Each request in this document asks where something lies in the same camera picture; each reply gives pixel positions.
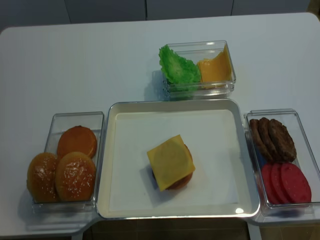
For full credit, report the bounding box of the clear patty tomato container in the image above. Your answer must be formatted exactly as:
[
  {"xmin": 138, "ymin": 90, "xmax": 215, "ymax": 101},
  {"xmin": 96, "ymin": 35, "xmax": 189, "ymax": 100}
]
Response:
[{"xmin": 244, "ymin": 108, "xmax": 320, "ymax": 224}]

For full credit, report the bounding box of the brown patty middle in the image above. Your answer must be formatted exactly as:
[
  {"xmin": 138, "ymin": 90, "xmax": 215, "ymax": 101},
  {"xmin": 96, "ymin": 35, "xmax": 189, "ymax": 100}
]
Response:
[{"xmin": 258, "ymin": 117, "xmax": 282, "ymax": 162}]

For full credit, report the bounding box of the sesame bun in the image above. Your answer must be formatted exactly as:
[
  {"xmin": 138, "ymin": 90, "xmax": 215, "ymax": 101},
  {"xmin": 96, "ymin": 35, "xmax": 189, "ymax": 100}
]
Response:
[
  {"xmin": 55, "ymin": 152, "xmax": 96, "ymax": 202},
  {"xmin": 26, "ymin": 152, "xmax": 60, "ymax": 203}
]

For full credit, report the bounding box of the green lettuce leaf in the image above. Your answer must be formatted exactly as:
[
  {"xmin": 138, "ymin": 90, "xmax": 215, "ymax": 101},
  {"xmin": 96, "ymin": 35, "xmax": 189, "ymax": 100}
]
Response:
[{"xmin": 158, "ymin": 45, "xmax": 201, "ymax": 92}]

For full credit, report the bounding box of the sesame top bun left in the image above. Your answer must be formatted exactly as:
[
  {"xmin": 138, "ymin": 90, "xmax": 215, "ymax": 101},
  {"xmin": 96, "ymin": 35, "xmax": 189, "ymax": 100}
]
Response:
[{"xmin": 26, "ymin": 152, "xmax": 60, "ymax": 203}]

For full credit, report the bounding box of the red tomato slice right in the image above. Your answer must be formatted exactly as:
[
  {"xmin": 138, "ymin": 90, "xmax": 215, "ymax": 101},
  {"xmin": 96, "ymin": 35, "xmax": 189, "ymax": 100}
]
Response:
[{"xmin": 280, "ymin": 163, "xmax": 312, "ymax": 204}]

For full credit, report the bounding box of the red tomato slice middle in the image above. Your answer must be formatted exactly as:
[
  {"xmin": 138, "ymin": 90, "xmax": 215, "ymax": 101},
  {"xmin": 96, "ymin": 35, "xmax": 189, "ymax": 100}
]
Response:
[{"xmin": 270, "ymin": 163, "xmax": 290, "ymax": 204}]

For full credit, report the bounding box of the clear bun container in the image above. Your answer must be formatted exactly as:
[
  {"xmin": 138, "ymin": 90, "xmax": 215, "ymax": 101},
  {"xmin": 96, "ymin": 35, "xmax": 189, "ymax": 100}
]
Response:
[{"xmin": 32, "ymin": 111, "xmax": 106, "ymax": 213}]

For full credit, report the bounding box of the white metal serving tray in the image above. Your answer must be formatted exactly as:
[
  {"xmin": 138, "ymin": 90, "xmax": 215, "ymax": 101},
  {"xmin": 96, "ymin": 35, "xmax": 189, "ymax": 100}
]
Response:
[{"xmin": 96, "ymin": 99, "xmax": 260, "ymax": 219}]

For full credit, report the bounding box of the red tomato slice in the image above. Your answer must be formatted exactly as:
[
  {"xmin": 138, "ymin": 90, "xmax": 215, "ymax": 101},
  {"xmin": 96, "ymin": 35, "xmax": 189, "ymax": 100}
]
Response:
[
  {"xmin": 270, "ymin": 163, "xmax": 290, "ymax": 204},
  {"xmin": 261, "ymin": 163, "xmax": 281, "ymax": 205},
  {"xmin": 280, "ymin": 163, "xmax": 312, "ymax": 204}
]

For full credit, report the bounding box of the yellow cheese slice stack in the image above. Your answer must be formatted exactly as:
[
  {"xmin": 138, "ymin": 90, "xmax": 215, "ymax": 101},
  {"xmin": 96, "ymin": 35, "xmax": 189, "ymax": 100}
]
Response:
[{"xmin": 197, "ymin": 45, "xmax": 232, "ymax": 84}]

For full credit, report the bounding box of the brown patty on bun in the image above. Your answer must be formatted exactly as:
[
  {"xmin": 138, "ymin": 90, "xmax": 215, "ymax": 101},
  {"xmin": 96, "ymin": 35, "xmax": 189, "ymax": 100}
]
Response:
[{"xmin": 152, "ymin": 145, "xmax": 193, "ymax": 191}]

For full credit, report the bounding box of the sesame top bun front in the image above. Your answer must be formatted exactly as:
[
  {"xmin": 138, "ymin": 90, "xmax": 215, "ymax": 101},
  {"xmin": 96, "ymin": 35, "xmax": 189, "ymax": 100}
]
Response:
[{"xmin": 55, "ymin": 152, "xmax": 96, "ymax": 202}]

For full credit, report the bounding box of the brown patty right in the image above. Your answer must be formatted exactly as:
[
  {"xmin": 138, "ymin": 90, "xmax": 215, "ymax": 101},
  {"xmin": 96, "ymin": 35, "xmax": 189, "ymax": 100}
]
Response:
[{"xmin": 268, "ymin": 119, "xmax": 297, "ymax": 163}]

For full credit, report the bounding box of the white paper tray liner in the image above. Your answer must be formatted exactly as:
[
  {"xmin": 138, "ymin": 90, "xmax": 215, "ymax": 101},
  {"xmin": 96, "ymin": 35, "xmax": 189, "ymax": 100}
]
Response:
[{"xmin": 109, "ymin": 110, "xmax": 239, "ymax": 211}]

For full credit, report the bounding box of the plain bottom bun half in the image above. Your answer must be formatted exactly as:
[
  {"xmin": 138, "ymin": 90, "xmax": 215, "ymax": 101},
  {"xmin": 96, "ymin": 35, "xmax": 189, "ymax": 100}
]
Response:
[{"xmin": 56, "ymin": 125, "xmax": 97, "ymax": 158}]

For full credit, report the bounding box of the brown patty left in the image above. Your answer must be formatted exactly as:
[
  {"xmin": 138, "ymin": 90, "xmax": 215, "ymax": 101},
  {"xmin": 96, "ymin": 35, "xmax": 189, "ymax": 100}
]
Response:
[{"xmin": 249, "ymin": 119, "xmax": 273, "ymax": 163}]

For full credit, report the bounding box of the clear lettuce cheese container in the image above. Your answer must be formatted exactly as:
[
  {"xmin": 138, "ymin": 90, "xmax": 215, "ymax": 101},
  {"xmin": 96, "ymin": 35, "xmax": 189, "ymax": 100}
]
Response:
[{"xmin": 161, "ymin": 40, "xmax": 236, "ymax": 101}]

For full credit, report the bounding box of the red tomato slice left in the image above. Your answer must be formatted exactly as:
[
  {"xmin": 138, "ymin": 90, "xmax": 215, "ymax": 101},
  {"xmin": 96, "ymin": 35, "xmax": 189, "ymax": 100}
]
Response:
[{"xmin": 261, "ymin": 163, "xmax": 281, "ymax": 205}]

